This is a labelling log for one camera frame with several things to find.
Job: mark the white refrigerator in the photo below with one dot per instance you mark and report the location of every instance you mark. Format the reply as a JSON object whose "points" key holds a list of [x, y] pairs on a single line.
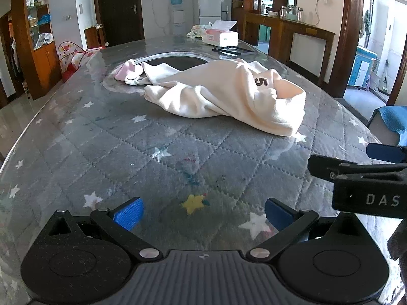
{"points": [[206, 3]]}

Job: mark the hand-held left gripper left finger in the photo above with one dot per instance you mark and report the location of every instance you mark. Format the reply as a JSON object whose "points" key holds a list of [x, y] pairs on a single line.
{"points": [[128, 214]]}

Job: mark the round black cooktop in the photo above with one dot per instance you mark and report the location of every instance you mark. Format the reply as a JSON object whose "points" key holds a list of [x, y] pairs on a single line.
{"points": [[178, 62]]}

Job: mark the blue plastic bag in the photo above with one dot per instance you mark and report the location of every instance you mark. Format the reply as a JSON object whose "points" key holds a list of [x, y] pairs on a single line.
{"points": [[44, 19]]}

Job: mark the wooden shelf cabinet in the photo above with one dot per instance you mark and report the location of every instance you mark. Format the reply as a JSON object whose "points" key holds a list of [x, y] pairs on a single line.
{"points": [[47, 63]]}

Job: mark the light blue cabinet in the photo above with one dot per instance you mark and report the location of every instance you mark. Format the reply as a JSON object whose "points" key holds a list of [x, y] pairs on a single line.
{"points": [[361, 66]]}

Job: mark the white pink tissue box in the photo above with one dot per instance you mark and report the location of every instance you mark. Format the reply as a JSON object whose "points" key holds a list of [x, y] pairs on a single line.
{"points": [[222, 38]]}

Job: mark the dark wooden door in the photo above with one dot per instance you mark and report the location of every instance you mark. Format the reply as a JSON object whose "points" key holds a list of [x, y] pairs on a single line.
{"points": [[120, 6]]}

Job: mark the white water dispenser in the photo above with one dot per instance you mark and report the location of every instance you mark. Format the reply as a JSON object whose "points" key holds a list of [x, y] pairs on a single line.
{"points": [[178, 22]]}

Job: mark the small wooden cabinet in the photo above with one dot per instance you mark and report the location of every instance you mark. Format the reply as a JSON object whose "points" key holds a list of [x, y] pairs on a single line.
{"points": [[93, 38]]}

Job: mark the cream fleece garment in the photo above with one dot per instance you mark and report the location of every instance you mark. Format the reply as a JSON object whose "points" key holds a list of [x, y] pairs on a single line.
{"points": [[222, 95]]}

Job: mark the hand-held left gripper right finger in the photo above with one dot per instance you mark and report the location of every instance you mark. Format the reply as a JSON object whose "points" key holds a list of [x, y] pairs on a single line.
{"points": [[279, 214]]}

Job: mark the white cloth bundle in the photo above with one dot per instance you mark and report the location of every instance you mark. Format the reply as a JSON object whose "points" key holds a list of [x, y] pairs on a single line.
{"points": [[43, 41]]}

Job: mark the black phone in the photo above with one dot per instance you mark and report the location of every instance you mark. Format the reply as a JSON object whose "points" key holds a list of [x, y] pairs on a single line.
{"points": [[235, 50]]}

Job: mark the red dotted play tent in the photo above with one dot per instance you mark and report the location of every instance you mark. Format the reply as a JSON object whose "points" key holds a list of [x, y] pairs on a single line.
{"points": [[71, 57]]}

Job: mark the blue towel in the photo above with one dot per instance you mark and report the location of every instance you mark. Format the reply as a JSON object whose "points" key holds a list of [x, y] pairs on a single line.
{"points": [[394, 117]]}

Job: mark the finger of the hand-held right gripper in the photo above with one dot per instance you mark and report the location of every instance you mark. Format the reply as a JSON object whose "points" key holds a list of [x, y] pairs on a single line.
{"points": [[386, 153], [327, 165]]}

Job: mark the wooden sideboard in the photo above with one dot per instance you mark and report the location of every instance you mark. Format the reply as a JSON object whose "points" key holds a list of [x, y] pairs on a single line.
{"points": [[286, 28]]}

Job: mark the glass jar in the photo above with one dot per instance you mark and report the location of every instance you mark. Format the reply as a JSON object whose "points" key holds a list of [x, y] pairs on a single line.
{"points": [[283, 11], [300, 13]]}

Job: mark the small pastel clothes pile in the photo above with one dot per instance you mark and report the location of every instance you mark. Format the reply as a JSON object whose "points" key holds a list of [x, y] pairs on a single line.
{"points": [[197, 31]]}

